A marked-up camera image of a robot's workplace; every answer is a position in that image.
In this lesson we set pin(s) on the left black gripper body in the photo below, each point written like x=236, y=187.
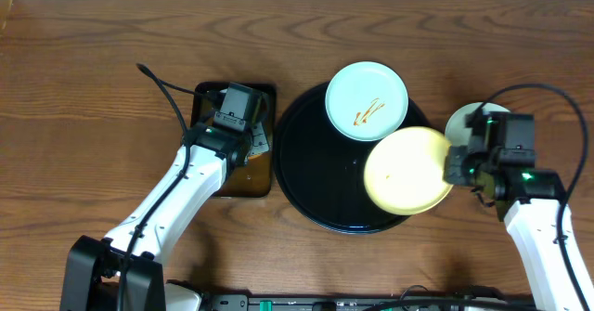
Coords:
x=253, y=143

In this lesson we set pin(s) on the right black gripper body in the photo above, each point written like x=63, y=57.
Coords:
x=466, y=168

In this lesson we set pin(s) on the light blue plate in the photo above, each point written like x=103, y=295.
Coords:
x=366, y=101
x=457, y=132

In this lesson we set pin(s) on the yellow plate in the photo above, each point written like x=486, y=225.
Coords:
x=404, y=173

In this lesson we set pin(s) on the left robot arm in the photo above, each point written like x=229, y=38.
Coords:
x=124, y=270

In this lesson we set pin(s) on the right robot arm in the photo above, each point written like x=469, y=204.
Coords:
x=543, y=234

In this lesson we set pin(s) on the black rectangular water tray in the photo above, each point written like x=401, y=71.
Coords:
x=254, y=179

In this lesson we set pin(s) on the black round serving tray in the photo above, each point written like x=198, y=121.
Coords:
x=320, y=170

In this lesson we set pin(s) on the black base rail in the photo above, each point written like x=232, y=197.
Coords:
x=244, y=302

